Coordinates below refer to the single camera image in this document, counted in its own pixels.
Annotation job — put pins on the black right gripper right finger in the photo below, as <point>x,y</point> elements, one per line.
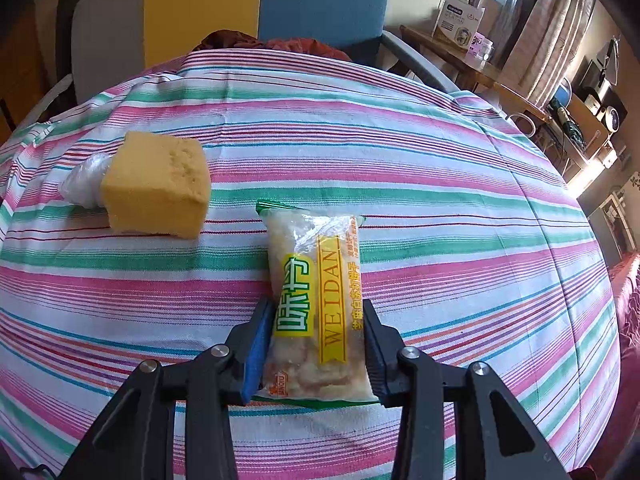
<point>495,437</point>

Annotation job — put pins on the white carton on desk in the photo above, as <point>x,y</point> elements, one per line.
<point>457,23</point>

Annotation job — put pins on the dark red cloth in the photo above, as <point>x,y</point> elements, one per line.
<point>228,39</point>

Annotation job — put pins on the weidan bread packet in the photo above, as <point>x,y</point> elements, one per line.
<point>316,352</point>

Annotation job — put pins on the patterned curtain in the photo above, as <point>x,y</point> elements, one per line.
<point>536,42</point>

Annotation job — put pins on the black rolled mat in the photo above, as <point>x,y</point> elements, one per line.
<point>63,37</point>

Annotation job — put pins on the white plastic roll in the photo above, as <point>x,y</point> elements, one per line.
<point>82,187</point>

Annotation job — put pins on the yellow sponge block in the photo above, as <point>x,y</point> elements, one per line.
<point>157,184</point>

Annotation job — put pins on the cluttered wooden shelf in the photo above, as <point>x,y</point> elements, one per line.
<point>609,123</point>

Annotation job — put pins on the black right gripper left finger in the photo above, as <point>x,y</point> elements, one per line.
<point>133,436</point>

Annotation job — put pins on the wooden desk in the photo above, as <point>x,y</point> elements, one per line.
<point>472,72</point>

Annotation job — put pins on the grey yellow blue chair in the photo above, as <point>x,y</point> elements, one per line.
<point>113,40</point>

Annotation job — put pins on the striped bed sheet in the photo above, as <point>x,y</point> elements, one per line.
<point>471,245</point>

